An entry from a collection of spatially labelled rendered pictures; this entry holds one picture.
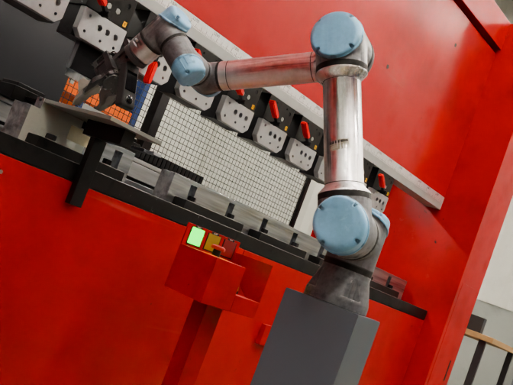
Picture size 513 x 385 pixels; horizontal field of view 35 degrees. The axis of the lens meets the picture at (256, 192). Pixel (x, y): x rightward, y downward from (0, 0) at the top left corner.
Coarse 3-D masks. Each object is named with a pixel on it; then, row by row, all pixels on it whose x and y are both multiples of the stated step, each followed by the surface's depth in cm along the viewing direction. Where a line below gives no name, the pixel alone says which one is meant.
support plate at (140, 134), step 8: (48, 104) 203; (56, 104) 199; (64, 104) 197; (72, 112) 202; (80, 112) 194; (88, 112) 191; (96, 112) 189; (96, 120) 198; (104, 120) 191; (112, 120) 187; (128, 128) 191; (136, 128) 193; (136, 136) 200; (144, 136) 195; (160, 144) 200
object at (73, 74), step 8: (80, 48) 208; (88, 48) 210; (72, 56) 208; (80, 56) 208; (88, 56) 210; (96, 56) 212; (72, 64) 207; (80, 64) 209; (88, 64) 211; (72, 72) 209; (80, 72) 210; (88, 72) 211
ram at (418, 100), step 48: (144, 0) 216; (192, 0) 229; (240, 0) 244; (288, 0) 261; (336, 0) 280; (384, 0) 303; (432, 0) 329; (240, 48) 249; (288, 48) 266; (384, 48) 310; (432, 48) 338; (480, 48) 371; (288, 96) 272; (384, 96) 318; (432, 96) 347; (384, 144) 327; (432, 144) 357
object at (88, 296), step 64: (0, 192) 183; (64, 192) 197; (0, 256) 187; (64, 256) 202; (128, 256) 218; (256, 256) 261; (0, 320) 191; (64, 320) 206; (128, 320) 224; (256, 320) 269; (384, 320) 338; (0, 384) 196; (64, 384) 211; (128, 384) 230; (384, 384) 351
